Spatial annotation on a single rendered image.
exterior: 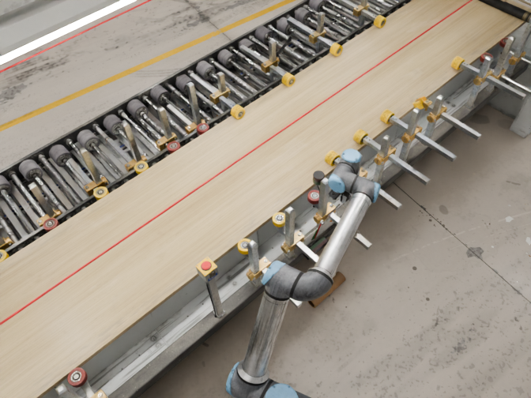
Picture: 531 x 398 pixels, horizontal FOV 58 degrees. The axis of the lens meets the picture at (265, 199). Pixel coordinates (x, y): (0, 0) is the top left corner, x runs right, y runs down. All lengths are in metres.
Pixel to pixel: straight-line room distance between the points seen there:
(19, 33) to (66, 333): 1.52
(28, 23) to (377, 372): 2.68
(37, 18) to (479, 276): 3.14
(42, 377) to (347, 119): 2.21
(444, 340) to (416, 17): 2.39
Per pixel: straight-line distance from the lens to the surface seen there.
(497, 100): 4.79
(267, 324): 2.07
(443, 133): 3.47
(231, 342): 3.28
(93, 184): 3.04
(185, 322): 2.70
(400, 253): 3.64
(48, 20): 1.47
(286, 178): 2.79
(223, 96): 3.21
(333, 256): 2.00
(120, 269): 2.60
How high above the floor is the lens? 3.08
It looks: 54 degrees down
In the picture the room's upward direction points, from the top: 3 degrees counter-clockwise
